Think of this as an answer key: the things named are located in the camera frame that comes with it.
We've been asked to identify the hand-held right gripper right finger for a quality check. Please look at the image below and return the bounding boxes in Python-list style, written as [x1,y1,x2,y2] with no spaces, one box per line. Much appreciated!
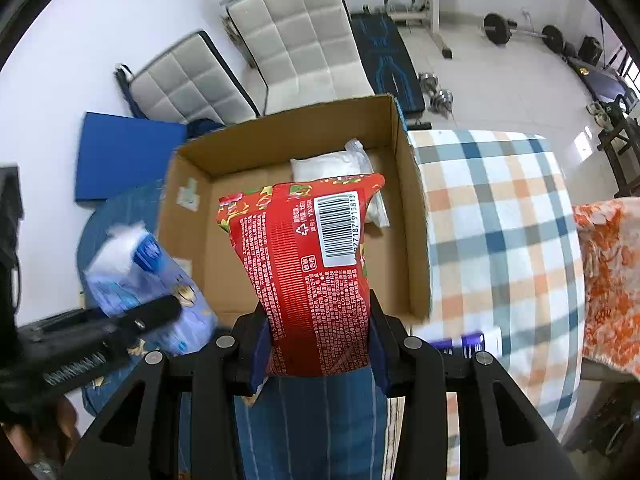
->
[368,296,579,480]

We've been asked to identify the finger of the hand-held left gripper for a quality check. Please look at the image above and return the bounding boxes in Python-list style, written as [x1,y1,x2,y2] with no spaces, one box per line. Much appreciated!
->
[106,294,184,344]

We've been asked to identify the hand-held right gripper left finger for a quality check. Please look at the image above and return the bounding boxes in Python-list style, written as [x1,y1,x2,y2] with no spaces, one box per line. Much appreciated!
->
[62,304,272,480]

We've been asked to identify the blue and white soft packet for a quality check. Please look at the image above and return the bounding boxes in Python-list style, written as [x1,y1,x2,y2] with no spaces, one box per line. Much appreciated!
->
[82,224,219,357]

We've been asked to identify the red snack packet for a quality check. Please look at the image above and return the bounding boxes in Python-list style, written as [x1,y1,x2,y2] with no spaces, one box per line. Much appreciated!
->
[216,173,386,379]

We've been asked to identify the brown cardboard box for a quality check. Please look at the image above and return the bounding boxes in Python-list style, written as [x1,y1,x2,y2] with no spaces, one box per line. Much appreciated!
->
[157,93,432,332]

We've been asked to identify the white plastic bag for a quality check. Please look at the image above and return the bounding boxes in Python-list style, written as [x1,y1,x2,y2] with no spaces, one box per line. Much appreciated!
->
[290,138,391,229]

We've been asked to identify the person's left hand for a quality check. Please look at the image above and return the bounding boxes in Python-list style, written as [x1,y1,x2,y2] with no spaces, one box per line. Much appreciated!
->
[0,394,82,480]

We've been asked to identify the purple packet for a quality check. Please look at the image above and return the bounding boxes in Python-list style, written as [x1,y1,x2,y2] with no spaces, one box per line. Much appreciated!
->
[429,330,486,359]

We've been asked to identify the blue striped cloth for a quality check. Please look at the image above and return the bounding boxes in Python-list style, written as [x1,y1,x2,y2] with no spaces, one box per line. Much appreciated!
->
[234,364,397,480]

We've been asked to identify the white card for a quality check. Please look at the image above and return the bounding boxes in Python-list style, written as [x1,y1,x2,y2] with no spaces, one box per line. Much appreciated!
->
[482,326,503,357]

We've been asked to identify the blue foam mat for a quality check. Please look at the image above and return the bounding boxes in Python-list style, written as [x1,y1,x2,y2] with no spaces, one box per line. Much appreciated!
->
[74,111,189,206]

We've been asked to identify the plaid bed sheet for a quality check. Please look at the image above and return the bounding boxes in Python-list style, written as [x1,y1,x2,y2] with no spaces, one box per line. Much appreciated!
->
[380,129,587,480]

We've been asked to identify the small white quilted cushion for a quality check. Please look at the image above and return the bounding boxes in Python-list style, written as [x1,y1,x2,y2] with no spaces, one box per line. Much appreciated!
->
[113,29,261,126]

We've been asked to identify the orange floral cloth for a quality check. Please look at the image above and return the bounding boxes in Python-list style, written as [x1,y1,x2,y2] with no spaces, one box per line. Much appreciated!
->
[572,197,640,377]

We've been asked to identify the black and blue weight bench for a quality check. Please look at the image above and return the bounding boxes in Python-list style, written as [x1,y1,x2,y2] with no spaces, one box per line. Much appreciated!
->
[349,12,433,130]

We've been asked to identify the large white quilted cushion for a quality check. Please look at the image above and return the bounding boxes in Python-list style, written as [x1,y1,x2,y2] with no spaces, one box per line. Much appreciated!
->
[220,0,376,117]

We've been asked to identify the dark wooden stand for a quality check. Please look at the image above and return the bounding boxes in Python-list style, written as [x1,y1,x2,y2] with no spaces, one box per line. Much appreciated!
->
[594,92,640,199]

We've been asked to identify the pair of white shoes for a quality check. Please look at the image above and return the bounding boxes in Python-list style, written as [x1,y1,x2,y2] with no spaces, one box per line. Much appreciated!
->
[584,99,627,129]

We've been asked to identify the dark blue treadmill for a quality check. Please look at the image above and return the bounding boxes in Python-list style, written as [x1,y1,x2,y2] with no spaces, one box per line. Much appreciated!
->
[567,45,634,107]

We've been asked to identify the white barbell rack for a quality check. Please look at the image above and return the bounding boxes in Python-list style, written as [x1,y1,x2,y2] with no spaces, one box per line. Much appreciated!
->
[325,0,487,59]

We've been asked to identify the barbell with black plates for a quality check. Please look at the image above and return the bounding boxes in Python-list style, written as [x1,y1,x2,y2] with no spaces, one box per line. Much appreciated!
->
[482,12,566,56]

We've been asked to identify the black speaker box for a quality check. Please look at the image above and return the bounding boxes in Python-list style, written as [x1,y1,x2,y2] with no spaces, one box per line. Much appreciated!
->
[578,35,604,66]

